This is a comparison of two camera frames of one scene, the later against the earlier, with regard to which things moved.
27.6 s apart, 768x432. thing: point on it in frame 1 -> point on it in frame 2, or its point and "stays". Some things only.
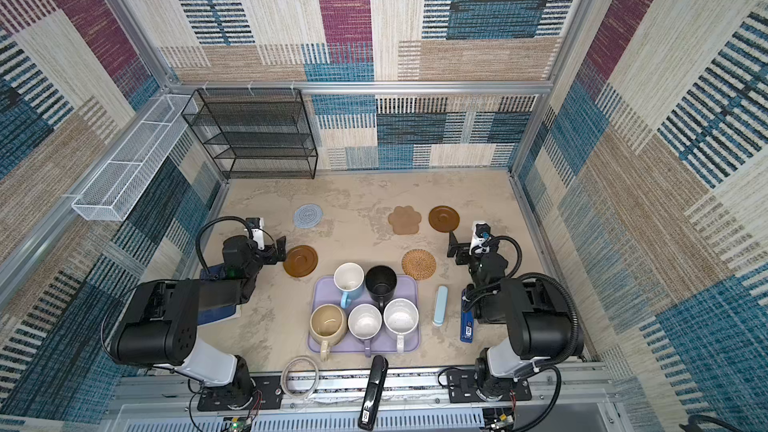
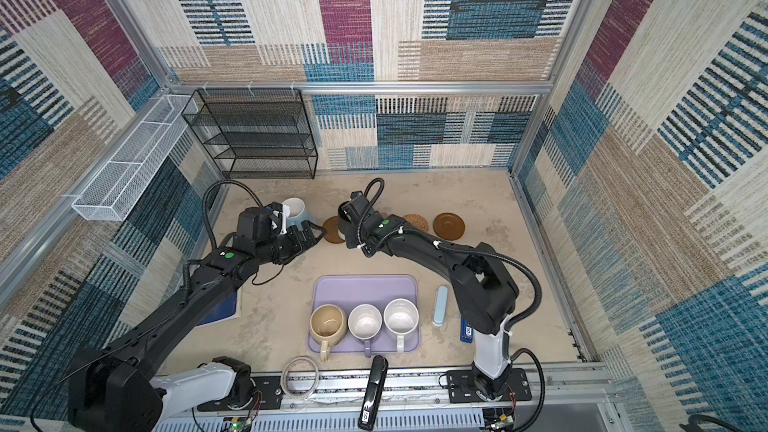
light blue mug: (349, 280) -> (296, 212)
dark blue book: (215, 315) stays
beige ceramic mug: (328, 325) stays
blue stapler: (466, 322) stays
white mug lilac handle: (365, 321) stays
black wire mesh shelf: (255, 133) stays
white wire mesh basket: (116, 188) stays
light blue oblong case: (441, 302) stays
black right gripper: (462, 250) -> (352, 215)
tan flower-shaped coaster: (419, 263) -> (418, 222)
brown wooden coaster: (301, 261) -> (332, 234)
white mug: (401, 316) stays
